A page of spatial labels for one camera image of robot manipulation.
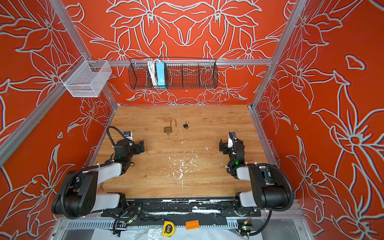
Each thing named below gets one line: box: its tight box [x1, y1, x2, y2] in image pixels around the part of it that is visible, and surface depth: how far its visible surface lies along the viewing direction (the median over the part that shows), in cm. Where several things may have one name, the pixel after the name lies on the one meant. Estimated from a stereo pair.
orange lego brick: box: [185, 220, 200, 231], surface depth 70 cm
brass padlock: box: [164, 118, 177, 135], surface depth 106 cm
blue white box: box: [156, 62, 166, 86], surface depth 91 cm
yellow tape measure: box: [162, 221, 175, 237], surface depth 68 cm
